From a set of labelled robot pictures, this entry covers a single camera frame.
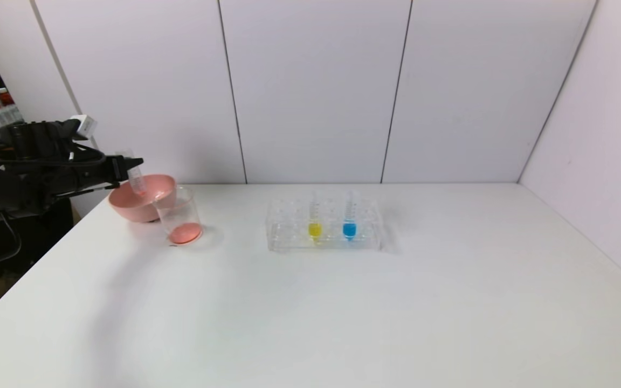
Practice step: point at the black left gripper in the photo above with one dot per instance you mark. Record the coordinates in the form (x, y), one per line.
(116, 167)

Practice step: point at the test tube with red pigment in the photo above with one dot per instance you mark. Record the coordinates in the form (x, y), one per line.
(139, 183)

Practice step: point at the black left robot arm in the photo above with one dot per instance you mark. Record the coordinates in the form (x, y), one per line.
(25, 161)

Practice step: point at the clear acrylic tube rack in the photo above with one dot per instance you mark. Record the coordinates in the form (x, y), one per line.
(289, 237)

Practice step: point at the test tube with yellow pigment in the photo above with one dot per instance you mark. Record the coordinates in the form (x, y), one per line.
(315, 229)

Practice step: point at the test tube with blue pigment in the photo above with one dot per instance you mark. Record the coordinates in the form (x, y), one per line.
(349, 229)

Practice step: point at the pink plastic bowl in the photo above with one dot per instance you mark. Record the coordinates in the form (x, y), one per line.
(132, 207)

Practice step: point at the clear glass beaker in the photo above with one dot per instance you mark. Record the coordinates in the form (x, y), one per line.
(184, 231)

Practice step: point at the black bulky background object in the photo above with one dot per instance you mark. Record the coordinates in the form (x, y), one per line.
(41, 242)

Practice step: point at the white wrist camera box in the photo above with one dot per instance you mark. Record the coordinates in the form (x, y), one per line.
(85, 125)

